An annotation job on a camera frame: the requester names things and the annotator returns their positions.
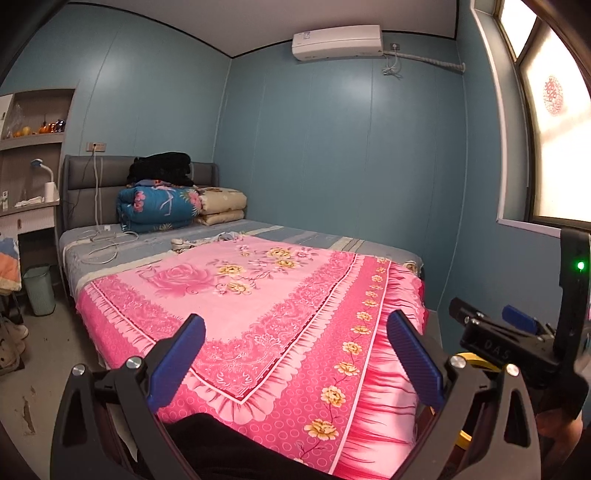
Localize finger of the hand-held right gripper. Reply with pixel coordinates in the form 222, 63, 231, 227
502, 305, 539, 335
449, 296, 485, 326

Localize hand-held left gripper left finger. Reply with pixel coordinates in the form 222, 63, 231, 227
50, 314, 207, 480

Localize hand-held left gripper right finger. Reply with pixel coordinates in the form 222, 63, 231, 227
387, 310, 542, 480

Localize yellow rimmed trash bin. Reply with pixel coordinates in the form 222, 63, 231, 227
443, 352, 497, 452

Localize person's right hand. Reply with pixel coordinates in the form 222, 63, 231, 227
536, 406, 583, 467

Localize person's black clothing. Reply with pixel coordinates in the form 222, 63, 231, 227
159, 412, 342, 480

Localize pink floral blanket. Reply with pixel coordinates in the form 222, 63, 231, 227
76, 232, 428, 478

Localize light green waste bin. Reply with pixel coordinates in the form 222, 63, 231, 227
22, 264, 56, 316

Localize blue floral folded quilt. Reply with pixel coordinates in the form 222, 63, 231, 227
115, 181, 204, 233

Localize white shoes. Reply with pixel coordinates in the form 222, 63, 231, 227
0, 318, 29, 365

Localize beige folded quilt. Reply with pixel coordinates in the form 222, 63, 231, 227
196, 187, 247, 226

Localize window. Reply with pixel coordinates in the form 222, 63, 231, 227
471, 0, 591, 232

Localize grey bed with headboard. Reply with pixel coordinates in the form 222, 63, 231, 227
59, 217, 423, 296

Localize orange and blue cloth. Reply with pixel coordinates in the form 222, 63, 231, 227
0, 237, 23, 292

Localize black clothing pile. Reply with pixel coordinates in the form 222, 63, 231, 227
127, 152, 194, 188

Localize grey bed headboard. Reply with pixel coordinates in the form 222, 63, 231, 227
61, 154, 219, 232

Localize white desk lamp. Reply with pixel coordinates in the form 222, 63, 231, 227
30, 158, 58, 201

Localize red paper window cutting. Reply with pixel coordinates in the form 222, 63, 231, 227
542, 76, 565, 118

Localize air conditioner pipe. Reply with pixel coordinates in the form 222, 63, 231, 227
394, 50, 465, 73

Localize white air conditioner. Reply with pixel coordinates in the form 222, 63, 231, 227
291, 24, 384, 62

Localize white corded controller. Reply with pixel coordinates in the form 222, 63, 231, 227
171, 233, 245, 252

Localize white charging cable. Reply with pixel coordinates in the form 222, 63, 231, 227
76, 148, 139, 259

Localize air conditioner power cord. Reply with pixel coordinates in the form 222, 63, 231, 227
381, 48, 402, 77

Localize beige wall shelf unit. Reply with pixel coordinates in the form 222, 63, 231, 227
0, 89, 76, 259

